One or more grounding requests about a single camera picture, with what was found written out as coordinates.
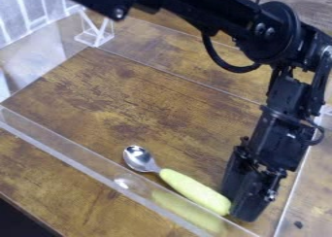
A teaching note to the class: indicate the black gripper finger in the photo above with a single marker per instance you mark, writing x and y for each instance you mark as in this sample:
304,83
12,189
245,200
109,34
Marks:
244,186
274,177

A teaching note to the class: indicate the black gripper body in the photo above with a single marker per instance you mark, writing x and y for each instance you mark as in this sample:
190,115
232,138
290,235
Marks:
277,144

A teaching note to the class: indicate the green handled metal spoon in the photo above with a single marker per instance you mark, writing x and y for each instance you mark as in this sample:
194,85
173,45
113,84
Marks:
138,160

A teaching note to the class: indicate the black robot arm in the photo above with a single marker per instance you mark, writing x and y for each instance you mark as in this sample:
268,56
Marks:
248,34

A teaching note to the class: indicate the clear acrylic right barrier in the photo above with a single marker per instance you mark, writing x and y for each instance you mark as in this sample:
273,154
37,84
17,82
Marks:
306,216

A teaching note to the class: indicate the clear acrylic barrier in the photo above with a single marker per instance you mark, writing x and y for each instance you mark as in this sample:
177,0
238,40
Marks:
306,216
164,202

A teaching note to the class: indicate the clear acrylic front barrier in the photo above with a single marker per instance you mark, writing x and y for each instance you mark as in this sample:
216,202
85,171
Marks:
164,202

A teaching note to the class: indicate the clear acrylic corner bracket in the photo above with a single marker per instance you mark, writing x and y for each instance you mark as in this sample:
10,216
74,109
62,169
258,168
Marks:
93,35

